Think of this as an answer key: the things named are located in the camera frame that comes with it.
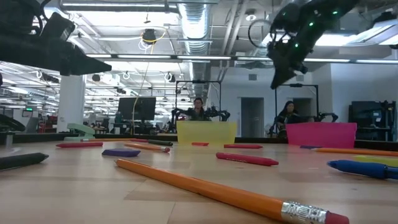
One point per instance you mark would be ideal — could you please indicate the red tool cabinet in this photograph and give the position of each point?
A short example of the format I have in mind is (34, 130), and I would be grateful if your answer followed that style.
(48, 124)

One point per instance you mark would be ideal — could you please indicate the black computer monitor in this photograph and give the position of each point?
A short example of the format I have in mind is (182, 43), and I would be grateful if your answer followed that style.
(143, 109)

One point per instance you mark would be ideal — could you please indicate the dark blue eraser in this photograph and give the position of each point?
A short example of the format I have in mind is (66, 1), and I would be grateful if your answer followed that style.
(121, 152)
(311, 147)

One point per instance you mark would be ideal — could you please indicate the background black robot arm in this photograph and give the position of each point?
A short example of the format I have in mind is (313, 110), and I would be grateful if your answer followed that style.
(178, 113)
(328, 116)
(273, 130)
(222, 114)

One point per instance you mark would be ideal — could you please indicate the black overhead camera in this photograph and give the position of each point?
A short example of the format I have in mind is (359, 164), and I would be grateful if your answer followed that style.
(149, 35)

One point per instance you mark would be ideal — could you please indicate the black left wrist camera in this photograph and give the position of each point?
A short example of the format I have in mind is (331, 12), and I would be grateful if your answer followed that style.
(57, 28)

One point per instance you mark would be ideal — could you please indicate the mint green stapler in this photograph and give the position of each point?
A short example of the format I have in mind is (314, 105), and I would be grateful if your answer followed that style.
(81, 130)

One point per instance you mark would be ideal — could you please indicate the white building column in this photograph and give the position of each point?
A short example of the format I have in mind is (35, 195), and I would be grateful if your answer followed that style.
(71, 105)

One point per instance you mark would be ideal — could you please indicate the grey metal post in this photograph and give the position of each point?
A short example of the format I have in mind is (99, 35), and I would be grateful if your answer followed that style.
(9, 140)

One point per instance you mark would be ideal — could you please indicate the orange pencil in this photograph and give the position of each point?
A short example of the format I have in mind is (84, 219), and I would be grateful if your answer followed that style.
(217, 191)
(357, 151)
(146, 147)

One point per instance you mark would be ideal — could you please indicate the overhead LED light bar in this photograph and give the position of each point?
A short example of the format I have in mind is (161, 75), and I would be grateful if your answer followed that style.
(202, 57)

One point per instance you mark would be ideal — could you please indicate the black background station frame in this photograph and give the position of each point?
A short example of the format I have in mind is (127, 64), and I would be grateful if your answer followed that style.
(298, 85)
(199, 81)

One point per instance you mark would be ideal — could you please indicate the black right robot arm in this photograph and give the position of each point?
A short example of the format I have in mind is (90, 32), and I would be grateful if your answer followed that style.
(329, 15)

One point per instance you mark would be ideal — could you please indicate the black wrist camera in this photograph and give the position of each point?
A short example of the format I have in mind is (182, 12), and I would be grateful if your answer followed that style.
(286, 17)
(57, 28)

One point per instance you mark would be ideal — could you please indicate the green exit sign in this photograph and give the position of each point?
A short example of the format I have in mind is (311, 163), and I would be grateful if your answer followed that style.
(29, 109)

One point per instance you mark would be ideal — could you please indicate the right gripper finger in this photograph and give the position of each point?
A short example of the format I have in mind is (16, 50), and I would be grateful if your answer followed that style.
(281, 76)

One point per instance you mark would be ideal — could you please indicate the grey door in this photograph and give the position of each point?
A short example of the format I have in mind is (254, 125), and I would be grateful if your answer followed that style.
(252, 118)
(306, 107)

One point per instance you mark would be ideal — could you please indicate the black pen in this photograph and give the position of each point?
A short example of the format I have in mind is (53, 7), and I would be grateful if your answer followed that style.
(21, 160)
(160, 142)

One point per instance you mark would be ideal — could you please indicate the person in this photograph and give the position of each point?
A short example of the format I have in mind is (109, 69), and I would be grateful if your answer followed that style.
(287, 115)
(198, 112)

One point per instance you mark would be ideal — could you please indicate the black equipment cabinet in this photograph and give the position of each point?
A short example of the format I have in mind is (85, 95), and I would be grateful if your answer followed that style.
(370, 118)

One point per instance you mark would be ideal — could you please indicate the blue pen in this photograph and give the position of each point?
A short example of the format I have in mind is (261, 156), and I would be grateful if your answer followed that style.
(363, 169)

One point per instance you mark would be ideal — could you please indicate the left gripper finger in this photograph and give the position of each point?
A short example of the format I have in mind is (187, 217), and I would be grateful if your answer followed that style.
(87, 63)

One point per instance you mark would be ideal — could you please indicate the yellow translucent plastic bin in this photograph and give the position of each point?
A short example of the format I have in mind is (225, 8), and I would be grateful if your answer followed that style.
(206, 132)

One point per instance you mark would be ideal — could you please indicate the orange eraser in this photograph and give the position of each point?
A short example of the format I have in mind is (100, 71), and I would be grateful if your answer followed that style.
(200, 144)

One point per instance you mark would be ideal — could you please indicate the red crayon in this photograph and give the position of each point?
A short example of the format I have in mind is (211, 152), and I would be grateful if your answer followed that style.
(245, 159)
(242, 146)
(79, 144)
(139, 140)

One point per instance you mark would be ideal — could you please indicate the red plastic bin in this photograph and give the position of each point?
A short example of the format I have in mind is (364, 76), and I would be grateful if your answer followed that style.
(320, 135)

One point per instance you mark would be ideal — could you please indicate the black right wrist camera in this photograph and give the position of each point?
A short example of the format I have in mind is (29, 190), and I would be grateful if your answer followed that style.
(286, 17)

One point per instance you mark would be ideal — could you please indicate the wall air vent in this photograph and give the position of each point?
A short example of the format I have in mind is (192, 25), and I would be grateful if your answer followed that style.
(299, 78)
(252, 77)

